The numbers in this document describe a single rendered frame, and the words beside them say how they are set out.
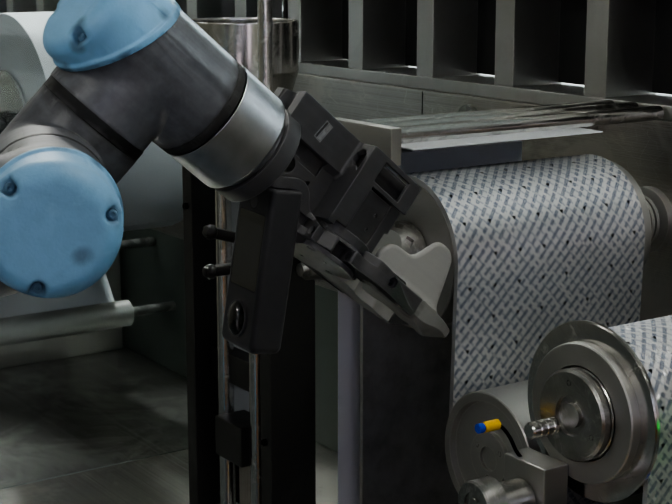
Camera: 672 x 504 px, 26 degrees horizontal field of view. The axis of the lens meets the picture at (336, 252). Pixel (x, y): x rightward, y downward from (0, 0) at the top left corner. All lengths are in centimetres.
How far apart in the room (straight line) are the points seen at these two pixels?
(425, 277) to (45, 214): 36
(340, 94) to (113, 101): 112
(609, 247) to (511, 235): 12
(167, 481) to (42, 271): 129
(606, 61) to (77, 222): 95
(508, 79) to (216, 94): 85
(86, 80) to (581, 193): 65
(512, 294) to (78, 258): 66
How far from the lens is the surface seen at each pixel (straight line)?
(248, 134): 93
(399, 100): 189
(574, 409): 118
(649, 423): 115
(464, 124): 137
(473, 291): 132
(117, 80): 89
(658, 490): 118
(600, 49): 162
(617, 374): 115
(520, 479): 121
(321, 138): 98
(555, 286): 139
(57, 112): 90
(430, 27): 184
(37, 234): 76
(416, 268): 103
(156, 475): 205
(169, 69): 90
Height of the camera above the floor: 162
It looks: 12 degrees down
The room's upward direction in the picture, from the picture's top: straight up
